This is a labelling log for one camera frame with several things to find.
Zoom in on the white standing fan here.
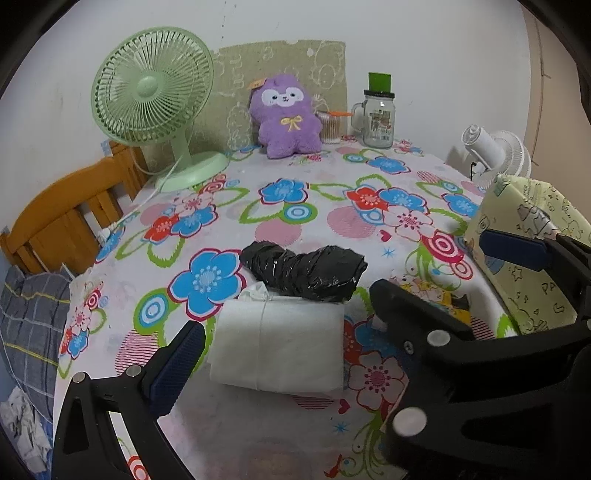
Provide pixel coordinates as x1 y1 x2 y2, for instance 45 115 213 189
445 124 532 190

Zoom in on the green desk fan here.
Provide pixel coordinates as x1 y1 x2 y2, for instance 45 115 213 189
91 26 230 193

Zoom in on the glass mug jar green lid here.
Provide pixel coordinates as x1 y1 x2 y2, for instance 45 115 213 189
351 72 396 149

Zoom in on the wooden bed headboard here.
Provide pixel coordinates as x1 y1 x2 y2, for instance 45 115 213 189
0 141 148 275

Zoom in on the grey plaid pillow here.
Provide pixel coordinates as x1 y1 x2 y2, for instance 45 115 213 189
0 265 75 416

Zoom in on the yellow cartoon print packet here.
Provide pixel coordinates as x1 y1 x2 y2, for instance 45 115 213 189
390 274 474 324

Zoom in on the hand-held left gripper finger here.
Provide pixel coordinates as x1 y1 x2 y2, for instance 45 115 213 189
52 320 207 480

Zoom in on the white cloth bundle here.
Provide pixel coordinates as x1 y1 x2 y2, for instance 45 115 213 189
208 282 346 393

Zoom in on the black plastic bag roll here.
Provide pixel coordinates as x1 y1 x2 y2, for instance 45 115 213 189
240 241 369 304

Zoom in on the purple plush toy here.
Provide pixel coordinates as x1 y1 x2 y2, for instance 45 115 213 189
249 74 324 160

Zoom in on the cotton swab jar orange lid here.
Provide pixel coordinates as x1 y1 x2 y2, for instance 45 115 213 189
316 108 352 145

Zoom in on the floral tablecloth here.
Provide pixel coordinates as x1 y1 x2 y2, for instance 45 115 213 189
53 134 522 480

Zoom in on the white fan power cable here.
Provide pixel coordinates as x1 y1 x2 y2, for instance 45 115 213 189
97 159 180 241

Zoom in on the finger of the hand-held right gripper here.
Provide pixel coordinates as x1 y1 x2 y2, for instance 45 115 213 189
479 230 591 320
368 278 591 474

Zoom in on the beige door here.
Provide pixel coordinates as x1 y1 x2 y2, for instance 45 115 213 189
524 9 591 185

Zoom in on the crumpled white cloth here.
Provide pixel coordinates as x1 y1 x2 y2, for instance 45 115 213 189
0 385 51 474

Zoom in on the green cartoon print board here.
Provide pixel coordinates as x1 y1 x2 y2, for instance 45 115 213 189
210 41 348 153

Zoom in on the yellow cartoon print storage box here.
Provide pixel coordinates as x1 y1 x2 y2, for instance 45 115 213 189
464 174 591 337

